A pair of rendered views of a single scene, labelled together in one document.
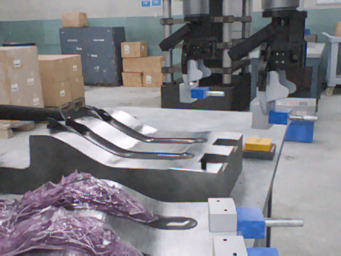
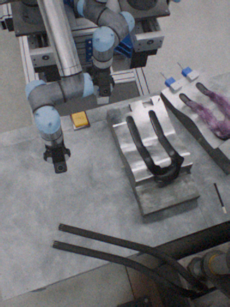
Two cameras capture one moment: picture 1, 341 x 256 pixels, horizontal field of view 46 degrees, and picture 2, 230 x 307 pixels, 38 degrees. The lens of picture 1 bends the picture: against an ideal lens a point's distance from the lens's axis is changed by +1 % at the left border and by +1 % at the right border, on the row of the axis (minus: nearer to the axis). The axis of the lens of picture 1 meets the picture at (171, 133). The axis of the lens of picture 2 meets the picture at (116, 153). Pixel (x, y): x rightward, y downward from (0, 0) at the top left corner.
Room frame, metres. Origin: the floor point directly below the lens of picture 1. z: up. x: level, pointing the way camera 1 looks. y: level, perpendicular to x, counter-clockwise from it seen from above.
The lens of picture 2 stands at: (1.37, 0.40, 2.23)
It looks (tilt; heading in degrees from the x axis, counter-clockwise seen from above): 68 degrees down; 223
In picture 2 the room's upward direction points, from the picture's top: 9 degrees clockwise
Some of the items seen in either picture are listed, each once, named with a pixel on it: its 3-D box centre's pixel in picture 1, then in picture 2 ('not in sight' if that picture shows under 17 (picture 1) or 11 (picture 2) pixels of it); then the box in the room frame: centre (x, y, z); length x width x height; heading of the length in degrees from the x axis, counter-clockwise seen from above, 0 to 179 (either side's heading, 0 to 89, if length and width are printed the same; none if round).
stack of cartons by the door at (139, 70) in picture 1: (145, 64); not in sight; (7.68, 0.47, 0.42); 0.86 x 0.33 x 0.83; 68
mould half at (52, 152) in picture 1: (118, 151); (151, 152); (0.83, 0.12, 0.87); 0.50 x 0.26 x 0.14; 70
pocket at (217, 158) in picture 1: (213, 168); (147, 105); (0.70, -0.08, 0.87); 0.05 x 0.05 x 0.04; 70
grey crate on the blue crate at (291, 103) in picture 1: (282, 108); not in sight; (3.91, -1.12, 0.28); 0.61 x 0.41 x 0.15; 68
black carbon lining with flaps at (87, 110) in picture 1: (121, 130); (154, 143); (0.82, 0.11, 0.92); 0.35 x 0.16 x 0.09; 70
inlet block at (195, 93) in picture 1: (202, 93); not in sight; (1.18, -0.10, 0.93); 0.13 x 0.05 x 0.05; 64
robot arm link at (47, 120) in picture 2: not in sight; (48, 123); (1.19, -0.08, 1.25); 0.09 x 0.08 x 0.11; 74
